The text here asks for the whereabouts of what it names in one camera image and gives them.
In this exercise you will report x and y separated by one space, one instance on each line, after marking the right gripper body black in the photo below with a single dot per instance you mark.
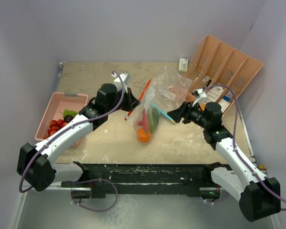
192 113

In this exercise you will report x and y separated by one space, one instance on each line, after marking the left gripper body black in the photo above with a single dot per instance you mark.
127 105

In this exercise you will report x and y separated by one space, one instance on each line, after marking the zip bag with orange watermelon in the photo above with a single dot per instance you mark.
146 115

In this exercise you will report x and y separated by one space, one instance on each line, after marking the zip bag with fake fruit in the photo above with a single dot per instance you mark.
170 89

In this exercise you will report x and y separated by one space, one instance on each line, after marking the dark purple fake plum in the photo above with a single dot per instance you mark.
68 118

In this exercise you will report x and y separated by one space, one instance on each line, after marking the pink plastic basket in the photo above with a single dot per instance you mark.
58 102

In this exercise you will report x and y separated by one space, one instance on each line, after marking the orange fake orange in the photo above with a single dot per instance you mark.
143 136

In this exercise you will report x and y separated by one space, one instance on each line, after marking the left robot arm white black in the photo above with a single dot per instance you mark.
36 164

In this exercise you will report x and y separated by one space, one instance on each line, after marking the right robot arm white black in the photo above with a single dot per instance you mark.
257 195

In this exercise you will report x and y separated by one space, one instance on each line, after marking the small white green box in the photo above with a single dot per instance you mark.
183 65

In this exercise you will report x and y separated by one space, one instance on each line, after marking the orange desk organizer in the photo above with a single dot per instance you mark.
215 62

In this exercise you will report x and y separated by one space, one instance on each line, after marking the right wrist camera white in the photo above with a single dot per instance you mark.
200 96

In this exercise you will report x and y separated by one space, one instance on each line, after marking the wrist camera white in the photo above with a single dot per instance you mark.
200 96
121 81

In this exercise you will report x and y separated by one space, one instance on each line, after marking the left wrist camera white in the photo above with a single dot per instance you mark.
121 81

